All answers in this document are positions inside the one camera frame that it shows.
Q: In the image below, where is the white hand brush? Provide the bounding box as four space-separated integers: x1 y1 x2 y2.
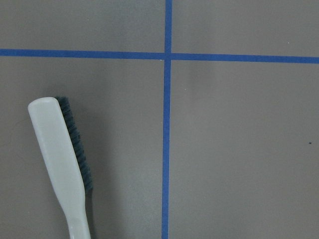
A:
28 97 93 239

